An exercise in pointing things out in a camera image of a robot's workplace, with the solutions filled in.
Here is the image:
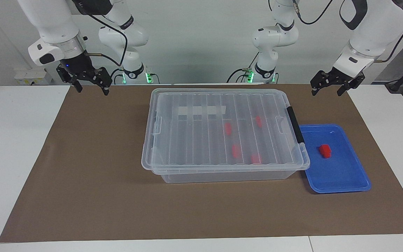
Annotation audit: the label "clear ribbed plastic lid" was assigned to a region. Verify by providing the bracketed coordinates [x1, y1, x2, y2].
[141, 88, 310, 175]

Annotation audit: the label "blue plastic tray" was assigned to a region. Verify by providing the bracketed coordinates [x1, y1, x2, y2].
[299, 124, 372, 194]

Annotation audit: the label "clear plastic storage box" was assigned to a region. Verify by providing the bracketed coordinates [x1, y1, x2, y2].
[151, 92, 309, 183]

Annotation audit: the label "brown paper table mat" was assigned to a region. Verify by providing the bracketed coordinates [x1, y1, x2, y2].
[0, 84, 403, 243]

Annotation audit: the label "black box latch handle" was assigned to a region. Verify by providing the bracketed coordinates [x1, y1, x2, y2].
[286, 106, 305, 144]

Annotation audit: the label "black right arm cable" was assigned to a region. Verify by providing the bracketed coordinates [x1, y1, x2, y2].
[72, 0, 128, 85]

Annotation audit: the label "white wall socket box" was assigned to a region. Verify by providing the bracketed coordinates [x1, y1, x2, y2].
[14, 68, 53, 85]

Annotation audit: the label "black left arm shoulder cable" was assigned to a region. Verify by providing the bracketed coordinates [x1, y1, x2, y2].
[292, 0, 331, 25]

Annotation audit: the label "black left arm wrist cable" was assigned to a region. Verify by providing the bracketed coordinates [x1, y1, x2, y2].
[375, 9, 403, 63]

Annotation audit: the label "black left arm base cables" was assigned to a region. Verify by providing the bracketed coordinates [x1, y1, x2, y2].
[227, 52, 260, 83]

